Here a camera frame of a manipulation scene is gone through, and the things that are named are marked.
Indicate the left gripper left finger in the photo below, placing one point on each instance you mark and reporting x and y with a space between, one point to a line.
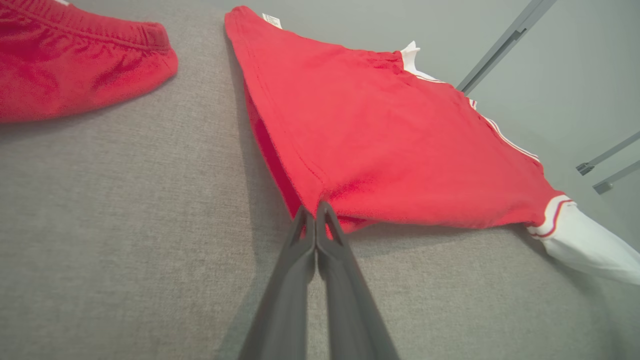
285 300

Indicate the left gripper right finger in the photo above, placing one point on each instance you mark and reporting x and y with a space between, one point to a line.
350 310

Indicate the red jersey white sleeves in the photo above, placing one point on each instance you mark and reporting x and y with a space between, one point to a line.
390 140

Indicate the red shorts black print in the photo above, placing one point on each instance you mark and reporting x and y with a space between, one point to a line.
65 65

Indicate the grey metal post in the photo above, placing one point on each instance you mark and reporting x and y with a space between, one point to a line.
505 42

